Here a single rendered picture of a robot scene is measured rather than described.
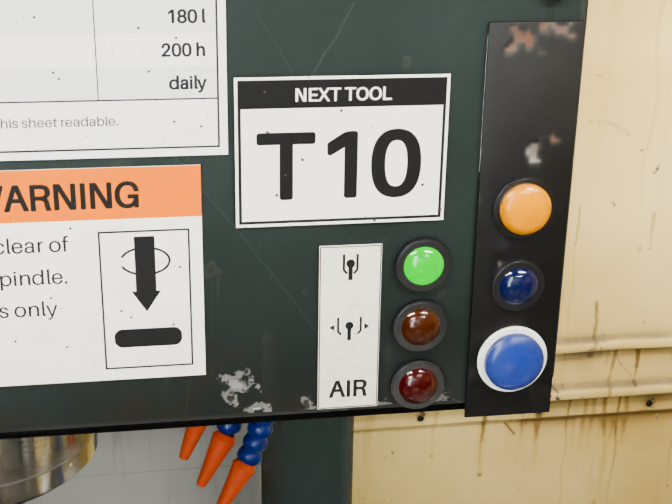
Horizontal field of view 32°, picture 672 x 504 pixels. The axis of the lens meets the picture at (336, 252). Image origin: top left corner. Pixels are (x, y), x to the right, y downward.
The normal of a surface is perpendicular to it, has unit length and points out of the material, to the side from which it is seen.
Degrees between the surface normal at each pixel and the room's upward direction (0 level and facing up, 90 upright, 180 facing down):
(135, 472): 90
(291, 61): 90
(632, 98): 90
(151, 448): 90
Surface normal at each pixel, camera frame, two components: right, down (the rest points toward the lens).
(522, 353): 0.18, 0.30
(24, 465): 0.59, 0.29
